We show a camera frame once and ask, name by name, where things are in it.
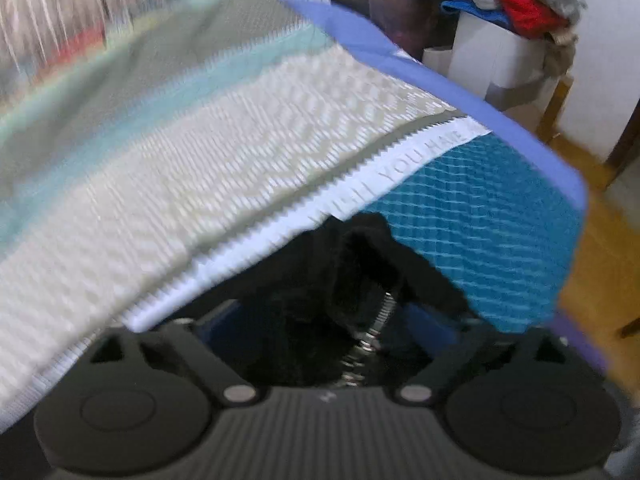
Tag wooden chair leg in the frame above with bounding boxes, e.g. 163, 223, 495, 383
537, 72, 576, 143

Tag black pants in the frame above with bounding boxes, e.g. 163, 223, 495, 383
192, 212, 483, 388

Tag purple mattress cover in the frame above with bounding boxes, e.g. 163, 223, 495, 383
277, 0, 611, 378

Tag dark wooden furniture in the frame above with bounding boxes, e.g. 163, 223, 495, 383
605, 95, 640, 191

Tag beige garment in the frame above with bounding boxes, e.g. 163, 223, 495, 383
542, 25, 577, 79

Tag clear storage box teal lid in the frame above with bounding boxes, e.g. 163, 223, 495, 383
300, 0, 441, 61

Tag striped beige curtain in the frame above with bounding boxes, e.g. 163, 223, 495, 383
0, 0, 236, 86

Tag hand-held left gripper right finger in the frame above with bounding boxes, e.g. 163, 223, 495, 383
397, 304, 570, 405

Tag white box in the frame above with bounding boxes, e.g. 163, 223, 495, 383
422, 10, 561, 113

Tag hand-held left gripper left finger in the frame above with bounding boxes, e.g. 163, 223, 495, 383
87, 300, 261, 406

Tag patterned blue bed sheet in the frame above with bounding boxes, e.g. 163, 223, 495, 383
0, 0, 583, 433

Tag blue garment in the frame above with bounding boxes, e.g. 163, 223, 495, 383
440, 0, 511, 27

